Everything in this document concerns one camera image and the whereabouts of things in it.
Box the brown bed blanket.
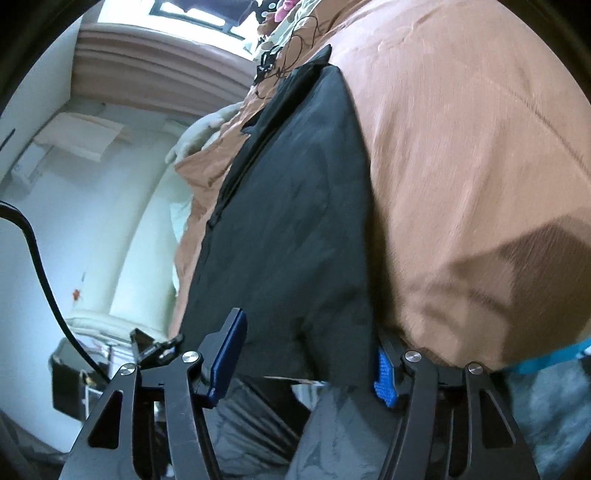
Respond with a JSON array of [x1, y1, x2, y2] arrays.
[[168, 0, 591, 370]]

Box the cream padded headboard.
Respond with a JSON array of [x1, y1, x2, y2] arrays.
[[65, 138, 195, 342]]

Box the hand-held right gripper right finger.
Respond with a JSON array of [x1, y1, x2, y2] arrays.
[[369, 332, 541, 480]]

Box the thin black cable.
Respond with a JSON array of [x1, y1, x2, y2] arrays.
[[253, 14, 324, 100]]

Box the white patterned duvet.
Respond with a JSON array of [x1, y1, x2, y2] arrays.
[[256, 0, 319, 51]]

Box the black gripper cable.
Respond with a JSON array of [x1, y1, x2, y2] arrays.
[[0, 200, 112, 384]]

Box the black snap-button jacket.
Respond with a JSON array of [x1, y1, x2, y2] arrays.
[[178, 44, 377, 384]]

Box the pink curtain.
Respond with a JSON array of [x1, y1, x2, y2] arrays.
[[69, 23, 254, 121]]

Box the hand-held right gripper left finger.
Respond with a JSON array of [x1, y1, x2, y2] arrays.
[[59, 307, 249, 480]]

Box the person's left leg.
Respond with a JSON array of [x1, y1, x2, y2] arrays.
[[203, 374, 305, 467]]

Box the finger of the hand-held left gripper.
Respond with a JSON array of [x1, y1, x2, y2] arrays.
[[130, 329, 184, 370]]

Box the person's legs in grey trousers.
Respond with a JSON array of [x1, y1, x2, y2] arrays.
[[284, 378, 407, 480]]

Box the black storage bin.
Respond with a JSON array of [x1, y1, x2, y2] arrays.
[[50, 339, 114, 409]]

